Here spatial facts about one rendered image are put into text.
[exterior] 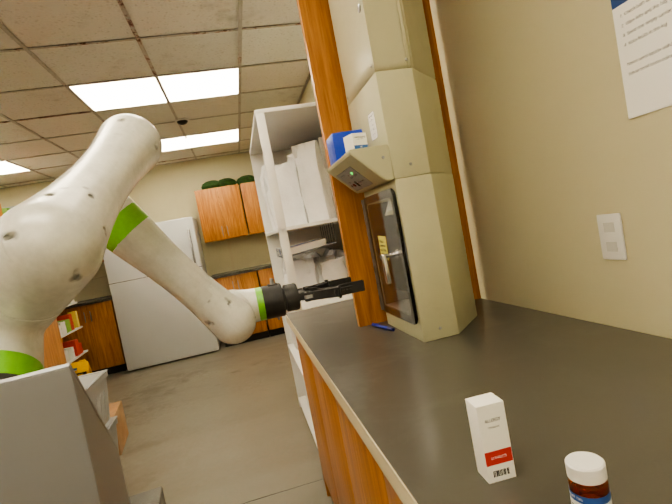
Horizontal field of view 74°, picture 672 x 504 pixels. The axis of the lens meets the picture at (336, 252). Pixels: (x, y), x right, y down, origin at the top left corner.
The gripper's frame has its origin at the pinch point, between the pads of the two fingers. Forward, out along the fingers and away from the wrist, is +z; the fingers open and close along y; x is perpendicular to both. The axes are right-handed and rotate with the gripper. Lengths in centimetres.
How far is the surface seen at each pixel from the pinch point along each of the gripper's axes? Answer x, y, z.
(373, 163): -32.3, -6.2, 10.2
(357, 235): -12.8, 30.9, 12.4
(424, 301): 8.4, -6.1, 18.0
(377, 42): -65, -6, 18
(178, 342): 89, 484, -121
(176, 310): 48, 484, -115
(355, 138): -41.5, 2.3, 9.1
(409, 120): -42.6, -6.5, 22.8
